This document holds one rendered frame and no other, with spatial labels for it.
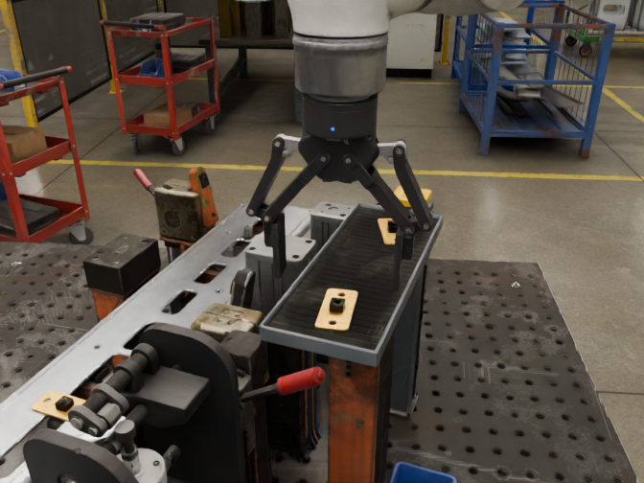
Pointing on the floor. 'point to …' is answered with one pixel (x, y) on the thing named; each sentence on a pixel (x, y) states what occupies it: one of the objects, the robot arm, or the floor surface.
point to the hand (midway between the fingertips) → (337, 269)
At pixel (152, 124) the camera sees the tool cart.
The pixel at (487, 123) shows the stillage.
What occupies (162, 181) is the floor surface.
